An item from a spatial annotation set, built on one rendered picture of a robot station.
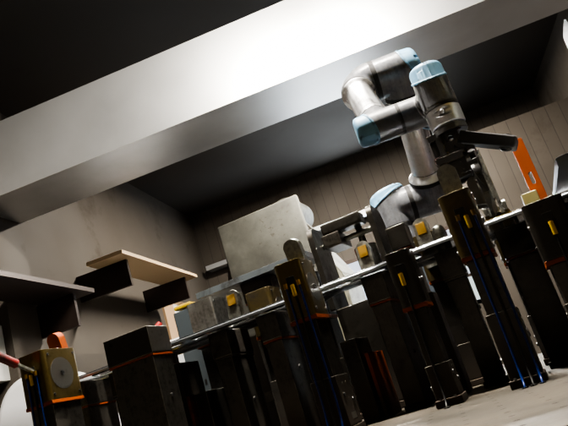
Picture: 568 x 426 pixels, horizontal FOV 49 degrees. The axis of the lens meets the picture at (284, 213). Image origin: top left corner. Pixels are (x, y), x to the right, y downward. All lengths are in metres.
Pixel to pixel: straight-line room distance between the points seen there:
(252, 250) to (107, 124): 3.06
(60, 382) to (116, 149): 2.44
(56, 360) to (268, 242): 5.09
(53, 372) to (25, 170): 2.69
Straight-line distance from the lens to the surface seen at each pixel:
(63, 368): 1.58
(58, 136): 4.07
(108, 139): 3.88
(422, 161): 1.94
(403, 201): 1.98
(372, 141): 1.47
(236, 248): 6.67
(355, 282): 1.47
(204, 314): 1.70
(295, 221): 6.43
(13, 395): 3.84
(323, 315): 1.25
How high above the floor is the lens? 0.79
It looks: 16 degrees up
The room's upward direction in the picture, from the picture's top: 18 degrees counter-clockwise
